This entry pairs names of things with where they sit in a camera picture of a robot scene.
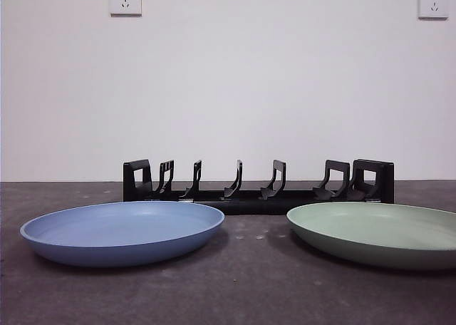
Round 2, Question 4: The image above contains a green round plate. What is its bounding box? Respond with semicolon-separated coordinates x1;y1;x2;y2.
286;201;456;271

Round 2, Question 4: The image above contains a black plastic plate rack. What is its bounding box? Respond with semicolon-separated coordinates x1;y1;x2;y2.
123;158;395;216

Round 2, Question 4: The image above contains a white wall socket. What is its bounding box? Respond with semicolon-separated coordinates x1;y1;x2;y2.
109;0;143;18
418;0;450;20

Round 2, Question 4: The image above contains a blue round plate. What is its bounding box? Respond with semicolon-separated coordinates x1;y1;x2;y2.
19;200;226;268

